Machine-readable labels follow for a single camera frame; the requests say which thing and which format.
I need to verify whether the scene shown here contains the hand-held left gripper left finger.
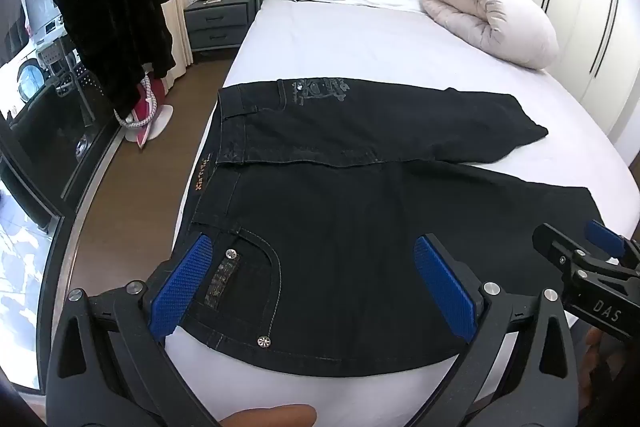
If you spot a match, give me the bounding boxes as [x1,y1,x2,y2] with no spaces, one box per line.
[45,233,236,427]

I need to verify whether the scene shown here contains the person's left hand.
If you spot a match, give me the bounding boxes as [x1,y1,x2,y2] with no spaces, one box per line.
[220,404,317,427]

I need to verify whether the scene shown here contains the black hanging garment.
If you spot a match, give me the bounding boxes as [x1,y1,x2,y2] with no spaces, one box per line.
[51,0,177,114]

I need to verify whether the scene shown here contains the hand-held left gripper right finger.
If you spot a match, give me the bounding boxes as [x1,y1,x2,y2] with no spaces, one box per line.
[407,234,583,427]

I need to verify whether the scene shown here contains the rolled beige duvet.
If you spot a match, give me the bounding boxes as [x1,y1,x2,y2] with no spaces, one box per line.
[421,0,560,70]

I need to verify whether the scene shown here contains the white washing machine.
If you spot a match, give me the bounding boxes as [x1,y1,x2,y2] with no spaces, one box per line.
[12,0,65,108]

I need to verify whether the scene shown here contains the black framed glass door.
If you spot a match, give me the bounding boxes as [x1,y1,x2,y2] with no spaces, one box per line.
[0,0,132,358]

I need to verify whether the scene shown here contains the pink and white item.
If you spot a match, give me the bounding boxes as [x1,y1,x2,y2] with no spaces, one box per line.
[114,74,176,150]

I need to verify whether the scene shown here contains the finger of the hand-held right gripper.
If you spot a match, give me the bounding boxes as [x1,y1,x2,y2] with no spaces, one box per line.
[532,223,603,289]
[585,219,640,269]

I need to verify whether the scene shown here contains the grey nightstand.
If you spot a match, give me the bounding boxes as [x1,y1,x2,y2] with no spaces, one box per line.
[183,0,259,53]

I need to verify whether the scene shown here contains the bed with white sheet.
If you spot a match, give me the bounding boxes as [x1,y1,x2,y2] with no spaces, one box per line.
[165,0,628,427]

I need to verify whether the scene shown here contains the black denim pants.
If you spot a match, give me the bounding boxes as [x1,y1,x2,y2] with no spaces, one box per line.
[170,77,608,380]

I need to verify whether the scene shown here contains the person's right hand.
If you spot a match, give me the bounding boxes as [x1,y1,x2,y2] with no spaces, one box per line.
[582,327,613,414]

